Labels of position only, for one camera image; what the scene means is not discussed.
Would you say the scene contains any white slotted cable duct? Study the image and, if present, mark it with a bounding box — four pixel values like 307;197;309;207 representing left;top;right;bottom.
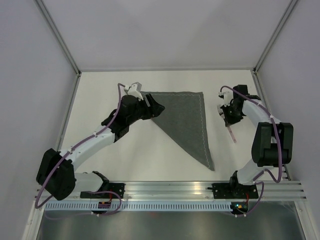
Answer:
44;200;232;212

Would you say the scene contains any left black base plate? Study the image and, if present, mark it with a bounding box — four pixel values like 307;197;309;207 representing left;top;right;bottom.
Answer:
80;182;126;199

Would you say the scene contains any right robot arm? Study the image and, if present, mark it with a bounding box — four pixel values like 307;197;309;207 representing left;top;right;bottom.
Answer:
218;84;294;198

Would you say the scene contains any aluminium frame post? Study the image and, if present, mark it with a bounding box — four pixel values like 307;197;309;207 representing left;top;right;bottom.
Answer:
252;0;300;75
34;0;81;76

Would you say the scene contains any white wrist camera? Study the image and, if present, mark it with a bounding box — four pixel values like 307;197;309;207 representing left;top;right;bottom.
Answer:
124;82;143;101
218;91;233;106

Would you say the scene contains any aluminium front rail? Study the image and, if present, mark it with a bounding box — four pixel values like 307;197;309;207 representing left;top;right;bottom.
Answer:
34;181;307;201

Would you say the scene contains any grey cloth napkin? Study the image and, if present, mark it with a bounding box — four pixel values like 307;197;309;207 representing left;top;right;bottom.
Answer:
150;91;215;171

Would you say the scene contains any fork with pink handle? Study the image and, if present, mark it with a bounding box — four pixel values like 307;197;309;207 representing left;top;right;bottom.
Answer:
217;104;237;143

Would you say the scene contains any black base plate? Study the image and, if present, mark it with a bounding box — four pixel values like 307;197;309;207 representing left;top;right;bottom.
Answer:
80;182;126;199
206;183;259;200

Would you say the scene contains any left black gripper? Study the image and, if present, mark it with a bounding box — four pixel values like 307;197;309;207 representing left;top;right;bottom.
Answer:
127;93;165;125

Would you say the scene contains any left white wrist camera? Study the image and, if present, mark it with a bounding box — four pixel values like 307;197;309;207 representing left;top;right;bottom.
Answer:
124;82;143;101

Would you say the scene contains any left aluminium frame post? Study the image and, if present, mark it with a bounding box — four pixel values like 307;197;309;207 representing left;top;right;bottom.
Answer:
34;0;81;76

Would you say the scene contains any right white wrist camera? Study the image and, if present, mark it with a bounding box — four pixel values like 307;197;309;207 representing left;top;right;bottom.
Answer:
218;91;233;106

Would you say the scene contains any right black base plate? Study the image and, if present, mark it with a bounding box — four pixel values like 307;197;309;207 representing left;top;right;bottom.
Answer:
206;183;259;200

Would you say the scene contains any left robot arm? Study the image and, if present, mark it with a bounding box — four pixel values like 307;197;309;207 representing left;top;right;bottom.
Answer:
36;93;165;201

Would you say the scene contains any right aluminium frame post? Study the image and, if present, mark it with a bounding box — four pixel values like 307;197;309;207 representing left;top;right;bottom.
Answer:
252;0;300;75

